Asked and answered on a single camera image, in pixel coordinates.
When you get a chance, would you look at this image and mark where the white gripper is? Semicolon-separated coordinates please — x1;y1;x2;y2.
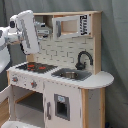
15;9;48;56

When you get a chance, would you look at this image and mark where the white oven door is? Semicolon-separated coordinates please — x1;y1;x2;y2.
0;86;15;120

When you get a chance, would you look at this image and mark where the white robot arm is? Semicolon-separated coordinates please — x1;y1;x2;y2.
0;10;44;73

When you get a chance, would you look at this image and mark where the wooden toy kitchen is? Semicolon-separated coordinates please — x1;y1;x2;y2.
8;11;114;128

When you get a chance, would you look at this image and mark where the grey range hood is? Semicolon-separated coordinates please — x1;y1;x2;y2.
35;16;52;35

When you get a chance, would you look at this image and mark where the black toy stovetop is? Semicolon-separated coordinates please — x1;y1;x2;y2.
18;62;55;73

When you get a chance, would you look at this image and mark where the left stove knob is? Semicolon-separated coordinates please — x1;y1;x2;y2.
12;77;18;82

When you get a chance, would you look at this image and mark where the stove knob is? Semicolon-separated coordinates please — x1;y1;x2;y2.
31;81;37;88
12;77;18;82

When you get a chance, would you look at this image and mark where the right stove knob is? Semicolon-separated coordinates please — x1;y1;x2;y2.
31;81;37;88

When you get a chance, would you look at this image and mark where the black toy faucet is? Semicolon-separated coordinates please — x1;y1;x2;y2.
75;51;93;70

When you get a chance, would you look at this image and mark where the grey toy sink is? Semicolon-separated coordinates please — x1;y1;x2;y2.
52;68;92;81

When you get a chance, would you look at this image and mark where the white cabinet door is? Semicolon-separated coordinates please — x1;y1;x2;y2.
44;82;82;128

